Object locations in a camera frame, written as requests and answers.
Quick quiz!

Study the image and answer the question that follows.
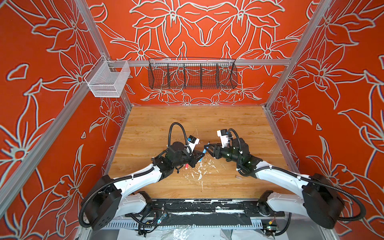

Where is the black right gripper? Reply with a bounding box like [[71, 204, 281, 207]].
[[203, 142, 244, 166]]

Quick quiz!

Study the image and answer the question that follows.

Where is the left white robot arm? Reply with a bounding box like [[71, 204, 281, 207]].
[[78, 142, 205, 231]]

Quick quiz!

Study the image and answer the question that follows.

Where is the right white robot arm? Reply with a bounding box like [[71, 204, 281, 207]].
[[204, 140, 345, 229]]

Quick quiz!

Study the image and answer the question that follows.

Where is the white mesh basket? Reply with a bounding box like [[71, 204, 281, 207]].
[[85, 56, 131, 98]]

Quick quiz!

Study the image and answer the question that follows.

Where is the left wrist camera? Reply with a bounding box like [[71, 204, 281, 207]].
[[187, 135, 200, 154]]

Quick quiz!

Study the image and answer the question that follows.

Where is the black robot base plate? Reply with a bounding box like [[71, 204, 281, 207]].
[[134, 199, 288, 226]]

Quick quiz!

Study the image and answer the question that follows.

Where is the black wire basket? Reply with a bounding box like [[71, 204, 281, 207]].
[[148, 57, 238, 90]]

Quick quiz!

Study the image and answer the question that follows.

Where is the white cable duct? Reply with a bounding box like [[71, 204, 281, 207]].
[[103, 219, 263, 230]]

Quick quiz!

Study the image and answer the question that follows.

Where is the horizontal aluminium frame rail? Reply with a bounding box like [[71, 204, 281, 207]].
[[107, 59, 291, 68]]

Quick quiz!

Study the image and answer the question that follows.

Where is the left aluminium frame rail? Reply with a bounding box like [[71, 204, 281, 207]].
[[0, 55, 106, 217]]

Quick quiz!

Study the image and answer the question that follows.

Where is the left black arm cable conduit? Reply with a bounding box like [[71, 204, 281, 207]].
[[78, 122, 188, 229]]

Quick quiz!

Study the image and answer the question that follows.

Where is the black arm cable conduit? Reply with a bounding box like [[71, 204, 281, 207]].
[[78, 122, 188, 229], [227, 128, 367, 222]]

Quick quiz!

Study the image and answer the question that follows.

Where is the right black arm cable conduit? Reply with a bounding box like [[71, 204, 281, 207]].
[[227, 128, 367, 222]]

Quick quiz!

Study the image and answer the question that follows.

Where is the right aluminium frame post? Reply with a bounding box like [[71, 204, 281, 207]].
[[264, 0, 332, 110]]

